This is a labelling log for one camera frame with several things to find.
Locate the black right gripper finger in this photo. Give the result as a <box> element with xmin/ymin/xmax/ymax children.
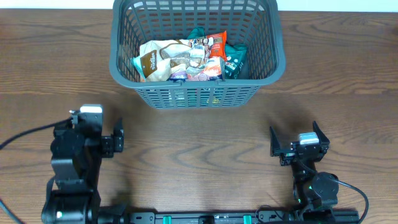
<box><xmin>312</xmin><ymin>121</ymin><xmax>330</xmax><ymax>146</ymax></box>
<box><xmin>269</xmin><ymin>126</ymin><xmax>281</xmax><ymax>157</ymax></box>

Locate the teal wipes packet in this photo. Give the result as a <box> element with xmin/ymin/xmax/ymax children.
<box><xmin>131</xmin><ymin>56</ymin><xmax>143</xmax><ymax>75</ymax></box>

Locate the beige brown snack bag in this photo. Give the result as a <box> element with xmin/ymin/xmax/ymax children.
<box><xmin>138</xmin><ymin>39</ymin><xmax>208</xmax><ymax>82</ymax></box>

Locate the colourful tissue pack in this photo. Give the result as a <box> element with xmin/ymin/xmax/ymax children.
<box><xmin>169</xmin><ymin>57</ymin><xmax>225</xmax><ymax>82</ymax></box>

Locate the green coffee bag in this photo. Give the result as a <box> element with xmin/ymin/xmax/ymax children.
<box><xmin>188</xmin><ymin>27</ymin><xmax>247</xmax><ymax>80</ymax></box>

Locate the orange spaghetti packet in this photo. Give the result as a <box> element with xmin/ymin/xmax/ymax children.
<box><xmin>206</xmin><ymin>31</ymin><xmax>227</xmax><ymax>60</ymax></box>

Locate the grey plastic basket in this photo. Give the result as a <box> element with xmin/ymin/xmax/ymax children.
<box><xmin>109</xmin><ymin>0</ymin><xmax>286</xmax><ymax>109</ymax></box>

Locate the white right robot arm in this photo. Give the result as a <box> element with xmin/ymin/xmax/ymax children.
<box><xmin>269</xmin><ymin>122</ymin><xmax>339</xmax><ymax>221</ymax></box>

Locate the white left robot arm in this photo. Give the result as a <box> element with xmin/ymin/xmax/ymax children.
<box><xmin>41</xmin><ymin>111</ymin><xmax>130</xmax><ymax>224</ymax></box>

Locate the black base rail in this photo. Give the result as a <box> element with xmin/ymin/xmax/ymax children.
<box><xmin>130</xmin><ymin>208</ymin><xmax>359</xmax><ymax>224</ymax></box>

